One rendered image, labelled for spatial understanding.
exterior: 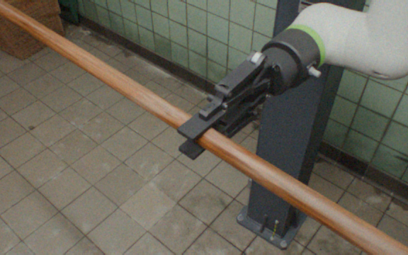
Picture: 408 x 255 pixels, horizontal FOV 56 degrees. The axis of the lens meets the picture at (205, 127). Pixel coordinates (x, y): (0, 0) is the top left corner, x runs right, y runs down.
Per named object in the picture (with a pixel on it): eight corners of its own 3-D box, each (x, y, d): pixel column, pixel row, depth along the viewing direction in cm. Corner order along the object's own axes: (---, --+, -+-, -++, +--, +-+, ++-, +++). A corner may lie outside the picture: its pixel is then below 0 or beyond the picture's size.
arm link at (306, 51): (268, 61, 74) (275, 19, 68) (322, 86, 69) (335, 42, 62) (250, 76, 71) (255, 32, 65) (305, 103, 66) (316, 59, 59)
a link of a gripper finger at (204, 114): (229, 104, 56) (229, 88, 53) (206, 122, 53) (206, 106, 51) (221, 99, 56) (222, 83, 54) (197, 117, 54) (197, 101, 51)
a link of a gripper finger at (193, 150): (209, 120, 58) (209, 124, 59) (178, 146, 55) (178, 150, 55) (224, 129, 57) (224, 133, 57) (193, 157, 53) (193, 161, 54)
